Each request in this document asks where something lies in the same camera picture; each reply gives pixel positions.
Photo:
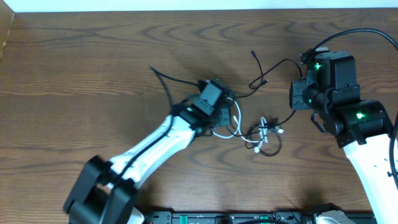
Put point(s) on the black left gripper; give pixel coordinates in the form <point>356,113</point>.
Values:
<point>227,108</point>

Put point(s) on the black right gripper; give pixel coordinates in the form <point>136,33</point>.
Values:
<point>296,101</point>

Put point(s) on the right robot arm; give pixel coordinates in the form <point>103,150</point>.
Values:
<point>362,128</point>

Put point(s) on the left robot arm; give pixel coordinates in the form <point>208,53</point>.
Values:
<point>106,191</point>

